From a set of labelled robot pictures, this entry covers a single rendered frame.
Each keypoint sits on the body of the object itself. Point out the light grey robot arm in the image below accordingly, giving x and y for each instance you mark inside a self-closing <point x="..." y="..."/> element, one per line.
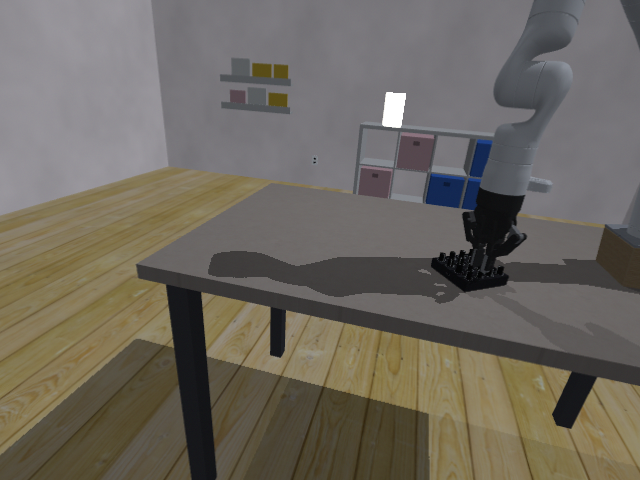
<point x="538" y="85"/>

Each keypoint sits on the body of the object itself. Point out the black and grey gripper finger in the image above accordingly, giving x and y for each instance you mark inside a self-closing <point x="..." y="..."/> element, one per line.
<point x="470" y="226"/>
<point x="514" y="239"/>

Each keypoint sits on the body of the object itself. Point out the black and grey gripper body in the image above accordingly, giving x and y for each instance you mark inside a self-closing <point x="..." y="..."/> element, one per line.
<point x="502" y="208"/>

